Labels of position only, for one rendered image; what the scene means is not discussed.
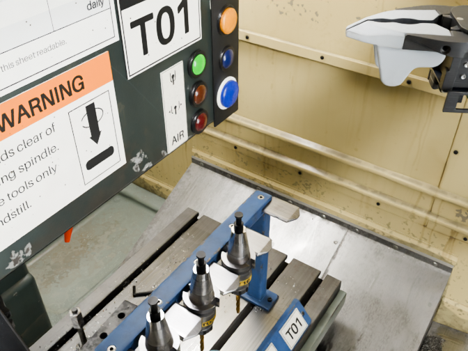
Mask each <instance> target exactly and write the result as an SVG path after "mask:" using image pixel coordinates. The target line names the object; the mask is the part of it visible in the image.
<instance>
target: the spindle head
mask: <svg viewBox="0 0 468 351"><path fill-rule="evenodd" d="M200 5H201V39H200V40H198V41H196V42H195V43H193V44H191V45H190V46H188V47H186V48H184V49H182V50H180V51H179V52H177V53H175V54H173V55H172V56H170V57H168V58H166V59H164V60H163V61H161V62H159V63H157V64H155V65H154V66H152V67H150V68H148V69H147V70H144V71H143V72H141V73H139V74H138V75H136V76H134V77H133V78H131V79H127V75H126V70H125V61H124V56H123V46H122V41H121V36H120V27H119V21H118V12H117V7H116V0H114V8H115V13H116V22H117V27H118V37H119V40H118V41H116V42H113V43H111V44H110V45H107V46H106V47H103V48H102V49H99V50H97V51H95V52H93V53H91V54H89V55H87V56H85V57H83V58H80V59H78V60H76V61H74V62H72V63H70V64H68V65H66V66H64V67H62V68H59V69H58V70H55V71H53V72H51V73H49V74H48V75H45V76H43V77H41V78H39V79H37V80H35V81H33V82H31V83H29V84H27V85H24V86H22V87H20V88H18V89H16V90H14V91H12V92H10V93H7V94H5V95H3V96H1V97H0V103H2V102H4V101H6V100H9V99H11V98H13V97H15V96H16V95H19V94H20V93H23V92H24V91H27V90H29V89H30V88H33V87H34V86H37V85H38V84H41V83H43V82H45V81H47V80H49V79H51V78H53V77H55V76H57V75H59V74H61V73H63V72H65V71H67V70H69V69H71V68H73V67H75V66H78V65H80V64H82V63H84V62H86V61H88V60H90V59H92V58H94V57H96V56H98V55H100V54H102V53H104V52H106V51H108V52H109V60H110V65H111V73H112V77H113V82H114V90H115V95H116V103H117V108H118V116H119V121H120V129H121V134H122V138H123V146H124V151H125V159H126V163H125V164H124V165H122V166H121V167H120V168H118V169H117V170H115V171H114V172H113V173H111V174H110V175H108V176H107V177H106V178H104V179H103V180H101V181H100V182H99V183H97V184H96V185H94V186H93V187H91V188H90V189H89V190H87V191H86V192H84V193H83V194H82V195H80V196H78V197H77V198H76V199H75V200H73V201H72V202H70V203H69V204H67V205H66V206H65V207H63V208H61V209H60V210H59V211H58V212H56V213H55V214H53V215H52V216H50V217H49V218H48V219H46V220H44V222H42V223H41V224H39V225H38V226H36V227H35V228H33V229H32V230H31V231H29V232H28V233H27V234H25V235H23V236H22V237H21V238H20V239H18V240H16V241H15V242H14V243H12V244H11V245H10V246H8V247H6V248H5V249H4V250H3V251H1V252H0V281H2V280H3V279H5V278H6V277H7V276H8V275H9V274H11V273H12V272H14V271H15V270H16V269H17V268H19V267H20V266H22V265H23V264H25V262H27V261H28V260H30V259H31V258H32V257H34V256H35V255H36V254H38V253H39V252H40V251H42V250H43V249H44V248H45V247H47V246H48V245H50V244H51V243H52V242H53V241H54V240H56V239H57V238H59V237H60V236H62V234H64V233H65V232H67V231H68V230H70V229H71V228H72V227H73V226H75V225H76V224H78V223H79V222H80V221H81V220H82V219H84V218H85V217H87V216H88V215H89V214H90V213H92V212H93V211H95V210H96V209H98V208H99V207H100V206H101V205H103V204H104V203H106V202H107V201H108V200H109V199H111V198H112V197H113V196H115V195H116V194H117V193H118V192H120V191H121V190H123V189H124V188H126V187H127V186H128V185H129V184H131V183H132V182H134V181H135V180H136V179H137V178H139V177H140V176H142V175H143V174H144V173H145V172H146V171H148V170H149V169H151V168H152V167H154V165H156V164H157V163H159V162H160V161H162V160H163V159H164V158H165V157H167V156H168V155H170V154H171V153H172V152H173V151H174V150H173V151H172V152H170V153H169V154H168V150H167V142H166V129H165V121H164V108H163V100H162V86H161V79H160V73H161V72H163V71H165V70H167V69H168V68H170V67H171V66H173V65H175V64H176V63H179V62H180V61H182V62H183V72H184V83H185V104H186V114H187V136H188V140H190V139H191V138H192V137H193V136H195V135H196V134H194V133H193V132H192V129H191V122H192V118H193V116H194V114H195V113H196V112H197V111H198V110H199V109H206V110H207V111H208V115H209V121H208V125H209V124H210V123H212V122H213V121H214V114H213V88H212V39H211V14H210V0H200ZM198 49H200V50H203V51H204V52H205V54H206V57H207V64H206V67H205V70H204V72H203V74H202V75H201V76H200V77H198V78H192V77H190V76H189V73H188V71H187V64H188V60H189V57H190V56H191V55H192V53H193V52H195V51H196V50H198ZM199 80H202V81H205V82H206V84H207V86H208V95H207V97H206V99H205V102H204V103H203V104H202V105H201V106H199V107H193V106H192V105H191V104H190V101H189V93H190V90H191V89H192V86H193V85H194V84H195V83H196V82H197V81H199ZM208 125H207V126H208ZM188 140H186V141H185V142H187V141H188ZM185 142H184V143H185ZM184 143H182V144H184ZM182 144H181V145H182ZM181 145H180V146H181ZM180 146H178V147H177V148H179V147H180ZM177 148H176V149H177ZM176 149H175V150H176Z"/></svg>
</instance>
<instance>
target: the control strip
mask: <svg viewBox="0 0 468 351"><path fill-rule="evenodd" d="M227 8H234V9H235V11H236V13H237V24H236V26H235V28H234V30H233V31H232V32H231V33H229V34H225V33H223V32H222V31H221V26H220V23H221V16H222V15H223V13H224V11H225V10H226V9H227ZM210 14H211V39H212V88H213V114H214V127H216V126H218V124H220V123H221V122H223V121H224V120H226V119H227V118H228V117H229V116H230V115H232V114H233V113H235V112H236V111H237V110H238V97H237V99H236V101H235V103H234V104H233V105H232V106H231V107H229V108H226V107H223V106H222V105H221V102H220V96H221V91H222V88H223V87H224V85H225V83H226V82H227V81H229V80H231V79H232V80H235V81H236V82H237V83H238V55H239V0H210ZM228 49H232V50H233V53H234V59H233V62H232V64H231V66H230V67H229V68H225V67H224V66H223V57H224V54H225V53H226V51H227V50H228ZM199 54H202V55H204V57H205V67H206V64H207V57H206V54H205V52H204V51H203V50H200V49H198V50H196V51H195V52H193V53H192V55H191V56H190V57H189V60H188V64H187V71H188V73H189V76H190V77H192V78H198V77H200V76H201V75H202V74H203V72H204V70H205V67H204V70H203V71H202V73H201V74H199V75H195V74H194V72H193V69H192V66H193V62H194V59H195V58H196V57H197V56H198V55H199ZM200 85H204V86H205V87H206V89H207V93H206V97H207V95H208V86H207V84H206V82H205V81H202V80H199V81H197V82H196V83H195V84H194V85H193V86H192V89H191V90H190V93H189V101H190V104H191V105H192V106H193V107H199V106H201V105H202V104H203V103H204V102H205V99H206V97H205V99H204V101H203V102H202V103H200V104H197V103H195V101H194V94H195V92H196V89H197V88H198V87H199V86H200ZM202 113H205V114H206V115H207V116H208V121H209V115H208V111H207V110H206V109H199V110H198V111H197V112H196V113H195V114H194V116H193V118H192V122H191V129H192V132H193V133H194V134H200V133H202V132H203V131H204V130H205V128H206V127H207V125H208V121H207V125H206V126H205V128H204V129H203V130H202V131H197V130H196V121H197V118H198V117H199V116H200V115H201V114H202Z"/></svg>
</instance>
